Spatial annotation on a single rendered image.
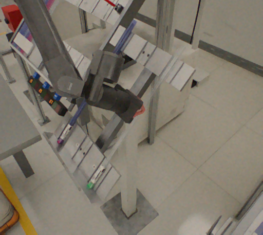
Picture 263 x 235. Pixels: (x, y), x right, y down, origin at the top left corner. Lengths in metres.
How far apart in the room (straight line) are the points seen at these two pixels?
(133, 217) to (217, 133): 0.91
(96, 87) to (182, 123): 1.48
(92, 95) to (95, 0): 0.75
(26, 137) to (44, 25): 0.67
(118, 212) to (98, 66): 1.11
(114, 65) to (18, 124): 0.78
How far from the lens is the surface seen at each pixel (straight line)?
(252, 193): 1.39
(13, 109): 1.31
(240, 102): 2.30
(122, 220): 1.50
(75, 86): 0.52
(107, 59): 0.53
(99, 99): 0.52
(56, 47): 0.56
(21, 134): 1.17
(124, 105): 0.57
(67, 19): 2.64
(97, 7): 1.19
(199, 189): 1.64
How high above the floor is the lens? 1.41
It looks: 43 degrees down
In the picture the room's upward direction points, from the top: straight up
